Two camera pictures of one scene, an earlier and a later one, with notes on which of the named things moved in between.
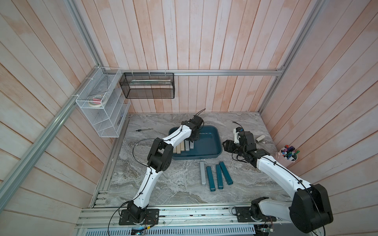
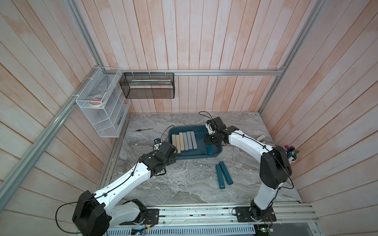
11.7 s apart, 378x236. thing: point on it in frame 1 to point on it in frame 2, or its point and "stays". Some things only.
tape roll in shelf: x=97 y=101 stays
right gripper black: x=228 y=146 to x=206 y=141
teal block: x=210 y=179 to x=209 y=150
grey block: x=187 y=145 stays
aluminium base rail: x=180 y=218 stays
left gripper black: x=197 y=137 to x=172 y=160
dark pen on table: x=141 y=130 stays
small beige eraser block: x=260 y=138 stays
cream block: x=178 y=148 stays
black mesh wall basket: x=147 y=85 stays
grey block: x=203 y=173 to x=193 y=140
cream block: x=182 y=147 stays
